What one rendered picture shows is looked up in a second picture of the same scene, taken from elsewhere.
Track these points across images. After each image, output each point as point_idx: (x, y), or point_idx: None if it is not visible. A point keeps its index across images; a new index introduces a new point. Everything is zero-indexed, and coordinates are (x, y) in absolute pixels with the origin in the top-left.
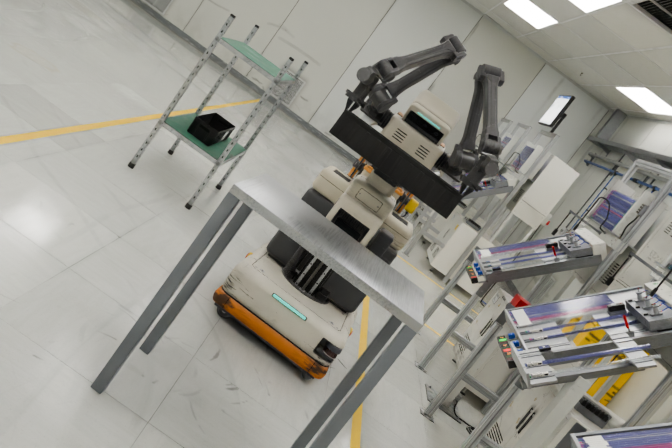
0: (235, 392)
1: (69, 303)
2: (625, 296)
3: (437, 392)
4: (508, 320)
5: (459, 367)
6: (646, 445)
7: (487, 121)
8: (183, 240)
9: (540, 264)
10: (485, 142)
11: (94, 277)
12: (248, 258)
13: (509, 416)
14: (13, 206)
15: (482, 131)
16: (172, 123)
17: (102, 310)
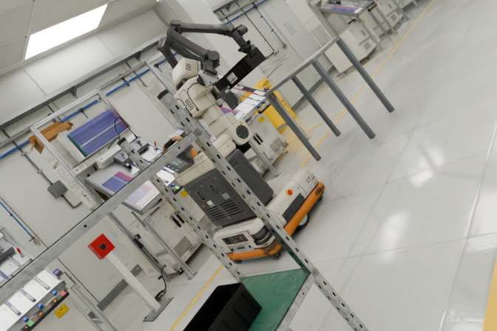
0: (331, 162)
1: (408, 119)
2: (100, 177)
3: (150, 318)
4: (151, 202)
5: (168, 249)
6: (229, 111)
7: (193, 54)
8: (325, 250)
9: (32, 259)
10: (203, 59)
11: (399, 140)
12: (295, 177)
13: (170, 239)
14: (459, 123)
15: (196, 59)
16: (288, 289)
17: (393, 131)
